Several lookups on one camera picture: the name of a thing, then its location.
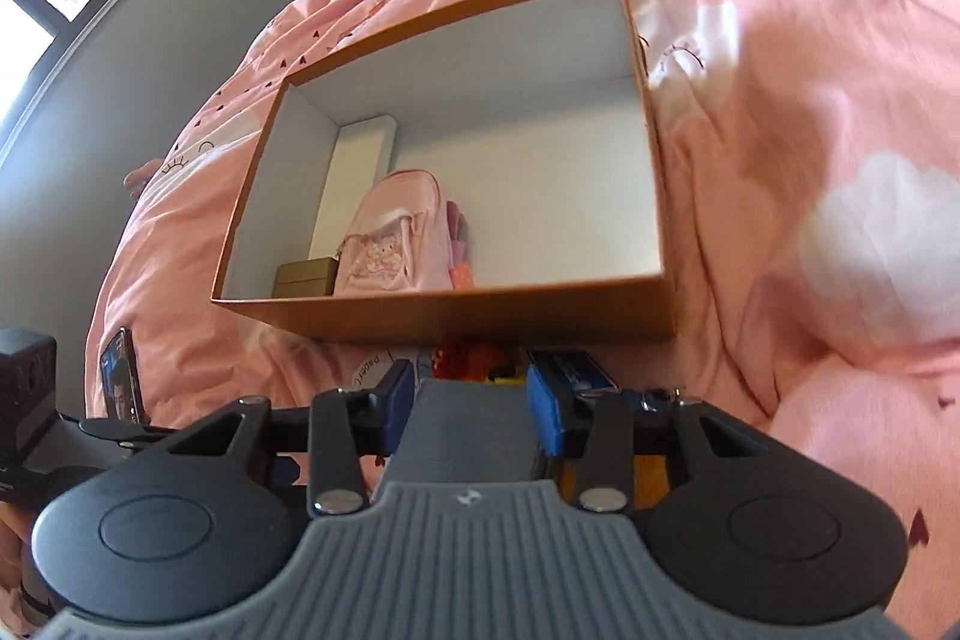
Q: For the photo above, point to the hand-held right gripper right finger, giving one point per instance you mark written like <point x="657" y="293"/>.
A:
<point x="544" y="411"/>

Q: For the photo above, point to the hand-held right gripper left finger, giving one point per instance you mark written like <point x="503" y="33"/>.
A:
<point x="397" y="400"/>

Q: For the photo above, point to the grey box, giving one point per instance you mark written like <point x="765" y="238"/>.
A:
<point x="472" y="430"/>

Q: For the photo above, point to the orange cardboard box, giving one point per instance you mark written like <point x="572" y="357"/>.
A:
<point x="450" y="317"/>

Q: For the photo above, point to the small orange charm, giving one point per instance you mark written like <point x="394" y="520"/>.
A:
<point x="461" y="271"/>

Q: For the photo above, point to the small brown box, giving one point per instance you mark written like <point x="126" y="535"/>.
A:
<point x="304" y="276"/>

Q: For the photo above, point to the pink mini backpack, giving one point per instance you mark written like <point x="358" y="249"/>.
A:
<point x="390" y="235"/>

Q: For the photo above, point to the long white box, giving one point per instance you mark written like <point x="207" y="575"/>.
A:
<point x="352" y="183"/>

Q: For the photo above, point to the small yellow toy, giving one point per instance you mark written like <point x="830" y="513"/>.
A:
<point x="506" y="376"/>

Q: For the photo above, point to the red orange toy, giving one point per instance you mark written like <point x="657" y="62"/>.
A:
<point x="465" y="359"/>

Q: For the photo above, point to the black smartphone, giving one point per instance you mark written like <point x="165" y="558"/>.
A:
<point x="120" y="377"/>

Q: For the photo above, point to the orange plush toy blue hat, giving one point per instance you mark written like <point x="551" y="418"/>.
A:
<point x="651" y="486"/>

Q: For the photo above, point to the person's foot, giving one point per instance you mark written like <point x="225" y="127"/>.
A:
<point x="142" y="179"/>

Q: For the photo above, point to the pink printed blanket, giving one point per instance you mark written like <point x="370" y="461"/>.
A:
<point x="825" y="85"/>

